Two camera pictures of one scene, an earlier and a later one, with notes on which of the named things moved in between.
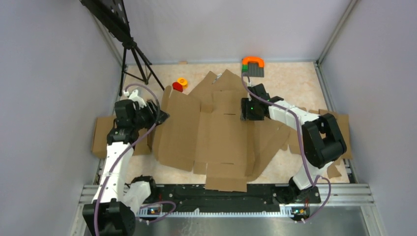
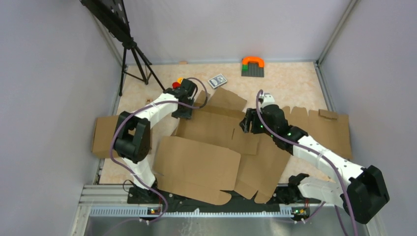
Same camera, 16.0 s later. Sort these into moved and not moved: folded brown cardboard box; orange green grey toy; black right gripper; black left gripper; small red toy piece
Moved: black right gripper; black left gripper
Not moved: small red toy piece; orange green grey toy; folded brown cardboard box
